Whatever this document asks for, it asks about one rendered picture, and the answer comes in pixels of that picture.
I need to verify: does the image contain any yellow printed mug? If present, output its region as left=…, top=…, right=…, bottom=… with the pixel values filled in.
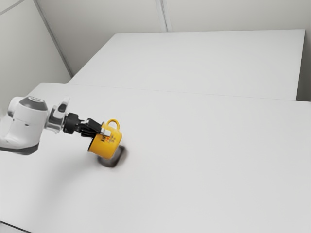
left=87, top=118, right=123, bottom=161

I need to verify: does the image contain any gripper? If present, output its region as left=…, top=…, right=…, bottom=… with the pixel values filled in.
left=63, top=112, right=111, bottom=139

